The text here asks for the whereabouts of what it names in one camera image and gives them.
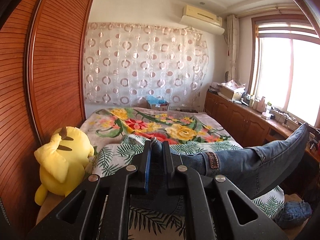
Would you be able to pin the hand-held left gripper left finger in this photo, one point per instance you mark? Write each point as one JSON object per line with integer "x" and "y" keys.
{"x": 147, "y": 166}

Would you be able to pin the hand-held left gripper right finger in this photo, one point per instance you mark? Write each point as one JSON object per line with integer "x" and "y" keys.
{"x": 164, "y": 165}

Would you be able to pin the blue denim pants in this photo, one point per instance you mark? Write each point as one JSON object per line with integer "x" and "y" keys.
{"x": 237, "y": 160}

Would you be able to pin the leaf-print bed sheet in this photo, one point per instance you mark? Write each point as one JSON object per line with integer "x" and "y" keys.
{"x": 112, "y": 155}

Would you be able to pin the floral blanket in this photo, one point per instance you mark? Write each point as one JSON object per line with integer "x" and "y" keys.
{"x": 150, "y": 122}

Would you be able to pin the cardboard box with blue cloth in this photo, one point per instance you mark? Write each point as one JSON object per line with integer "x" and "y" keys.
{"x": 157, "y": 103}

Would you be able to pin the yellow plush toy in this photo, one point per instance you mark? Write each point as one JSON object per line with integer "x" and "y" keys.
{"x": 65, "y": 160}

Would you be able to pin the wooden side cabinet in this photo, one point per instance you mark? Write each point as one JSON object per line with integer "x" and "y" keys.
{"x": 237, "y": 120}

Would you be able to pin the open cardboard box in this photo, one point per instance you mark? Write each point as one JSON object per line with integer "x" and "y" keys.
{"x": 231, "y": 92}

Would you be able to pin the sheer circle-print curtain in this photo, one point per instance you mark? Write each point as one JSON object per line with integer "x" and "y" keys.
{"x": 147, "y": 65}

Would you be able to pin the white tissue box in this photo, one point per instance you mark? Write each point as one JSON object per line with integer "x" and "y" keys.
{"x": 267, "y": 115}

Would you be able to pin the pink bottle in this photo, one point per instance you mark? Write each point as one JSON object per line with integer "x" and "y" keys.
{"x": 262, "y": 105}

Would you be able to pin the beige window curtain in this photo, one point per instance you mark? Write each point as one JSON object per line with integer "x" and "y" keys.
{"x": 233, "y": 47}

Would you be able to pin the crumpled blue jeans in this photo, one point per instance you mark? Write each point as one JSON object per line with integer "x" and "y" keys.
{"x": 295, "y": 212}

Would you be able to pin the white air conditioner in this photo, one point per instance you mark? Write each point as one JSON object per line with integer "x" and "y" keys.
{"x": 202, "y": 18}

